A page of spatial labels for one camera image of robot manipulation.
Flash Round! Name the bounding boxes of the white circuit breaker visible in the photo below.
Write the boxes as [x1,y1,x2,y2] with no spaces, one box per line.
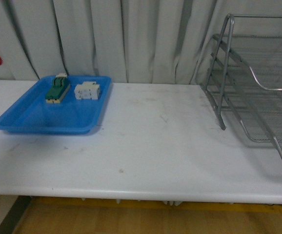
[74,81,101,100]

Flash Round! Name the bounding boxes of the grey white curtain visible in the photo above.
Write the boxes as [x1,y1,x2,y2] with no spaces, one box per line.
[0,0,282,84]

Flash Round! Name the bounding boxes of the blue plastic tray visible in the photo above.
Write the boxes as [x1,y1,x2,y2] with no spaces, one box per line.
[0,76,111,135]

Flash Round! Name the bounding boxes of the silver rack frame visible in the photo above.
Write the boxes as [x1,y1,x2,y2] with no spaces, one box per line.
[197,14,282,131]

